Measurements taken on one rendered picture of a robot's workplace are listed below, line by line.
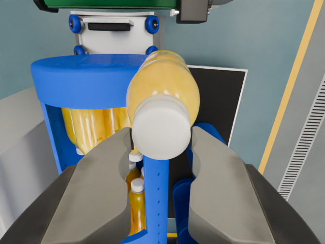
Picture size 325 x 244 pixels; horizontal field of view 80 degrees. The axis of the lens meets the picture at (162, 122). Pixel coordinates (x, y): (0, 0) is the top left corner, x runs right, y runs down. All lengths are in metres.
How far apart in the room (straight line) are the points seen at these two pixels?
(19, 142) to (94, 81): 0.46
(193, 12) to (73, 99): 0.36
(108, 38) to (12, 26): 1.26
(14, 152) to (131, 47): 0.47
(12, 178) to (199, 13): 0.70
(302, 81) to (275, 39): 0.44
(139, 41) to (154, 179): 0.39
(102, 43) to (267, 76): 1.43
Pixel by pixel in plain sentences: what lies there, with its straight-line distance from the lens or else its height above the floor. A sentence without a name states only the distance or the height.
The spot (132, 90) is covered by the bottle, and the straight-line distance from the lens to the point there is 0.16.
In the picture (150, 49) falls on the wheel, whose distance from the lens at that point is 0.56.
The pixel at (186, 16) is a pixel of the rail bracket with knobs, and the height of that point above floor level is 1.00.
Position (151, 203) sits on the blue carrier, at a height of 1.20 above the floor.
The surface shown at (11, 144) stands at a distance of 0.72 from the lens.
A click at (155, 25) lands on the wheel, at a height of 0.97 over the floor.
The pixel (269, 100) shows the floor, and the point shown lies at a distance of 1.88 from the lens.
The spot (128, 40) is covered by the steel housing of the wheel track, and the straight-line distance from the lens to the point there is 0.62.
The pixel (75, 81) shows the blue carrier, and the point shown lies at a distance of 0.34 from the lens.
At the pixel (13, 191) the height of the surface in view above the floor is 1.07.
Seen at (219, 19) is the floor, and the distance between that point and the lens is 1.61.
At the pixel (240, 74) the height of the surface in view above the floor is 0.15.
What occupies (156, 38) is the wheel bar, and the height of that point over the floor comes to 0.93.
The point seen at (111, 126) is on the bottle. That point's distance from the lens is 0.50.
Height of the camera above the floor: 1.54
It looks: 66 degrees down
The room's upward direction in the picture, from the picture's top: 175 degrees clockwise
